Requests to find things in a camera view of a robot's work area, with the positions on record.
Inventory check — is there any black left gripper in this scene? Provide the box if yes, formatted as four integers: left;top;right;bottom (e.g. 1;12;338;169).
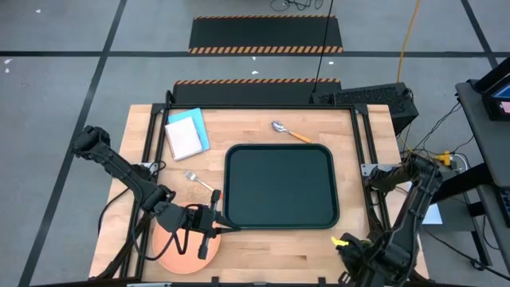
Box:
155;198;242;259

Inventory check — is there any orange round plate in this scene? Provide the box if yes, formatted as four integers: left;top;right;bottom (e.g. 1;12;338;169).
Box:
151;202;222;275

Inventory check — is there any fork with orange handle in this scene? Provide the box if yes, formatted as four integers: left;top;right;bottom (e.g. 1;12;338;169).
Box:
184;170;222;202

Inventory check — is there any spoon with yellow-orange handle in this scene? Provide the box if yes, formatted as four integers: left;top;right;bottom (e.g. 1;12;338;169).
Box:
271;120;312;144

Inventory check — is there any dark green plastic tray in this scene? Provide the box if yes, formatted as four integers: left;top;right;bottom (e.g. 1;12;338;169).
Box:
223;143;340;230

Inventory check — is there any white paper sheet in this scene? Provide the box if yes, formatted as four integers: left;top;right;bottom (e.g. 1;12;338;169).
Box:
406;179;444;226

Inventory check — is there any white spiral notebook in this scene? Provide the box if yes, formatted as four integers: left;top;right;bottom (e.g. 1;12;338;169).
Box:
164;116;204;162

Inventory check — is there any yellow plug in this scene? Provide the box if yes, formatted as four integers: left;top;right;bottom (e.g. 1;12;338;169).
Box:
434;150;454;167

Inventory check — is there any black desk support bar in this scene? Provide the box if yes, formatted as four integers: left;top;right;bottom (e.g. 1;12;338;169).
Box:
432;162;492;205

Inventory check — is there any black hazard-striped ramp mat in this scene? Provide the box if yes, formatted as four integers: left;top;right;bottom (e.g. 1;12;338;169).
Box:
187;14;344;55
171;77;343;105

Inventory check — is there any black perforated computer case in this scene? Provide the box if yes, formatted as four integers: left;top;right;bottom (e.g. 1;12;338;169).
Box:
309;81;420;136

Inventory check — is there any dark grey desk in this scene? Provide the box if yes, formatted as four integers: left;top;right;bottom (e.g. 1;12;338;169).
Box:
455;79;510;188

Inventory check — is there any black monitor blue screen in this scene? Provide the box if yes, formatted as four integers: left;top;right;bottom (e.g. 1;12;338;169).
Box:
473;55;510;123

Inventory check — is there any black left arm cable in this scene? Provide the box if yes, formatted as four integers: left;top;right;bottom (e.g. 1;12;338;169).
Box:
131;202;190;262

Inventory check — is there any black floor cable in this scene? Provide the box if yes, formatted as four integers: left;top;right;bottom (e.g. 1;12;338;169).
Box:
422;229;510;280

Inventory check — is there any black base cable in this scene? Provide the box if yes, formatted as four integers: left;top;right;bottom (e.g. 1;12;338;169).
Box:
97;186;132;236

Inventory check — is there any thin black power cable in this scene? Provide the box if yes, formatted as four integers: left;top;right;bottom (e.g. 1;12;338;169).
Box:
312;0;335;95

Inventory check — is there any yellow cable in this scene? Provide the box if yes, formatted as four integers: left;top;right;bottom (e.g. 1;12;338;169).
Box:
396;0;422;84

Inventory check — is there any coiled black cable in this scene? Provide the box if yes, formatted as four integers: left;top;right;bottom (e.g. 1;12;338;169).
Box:
269;0;324;12

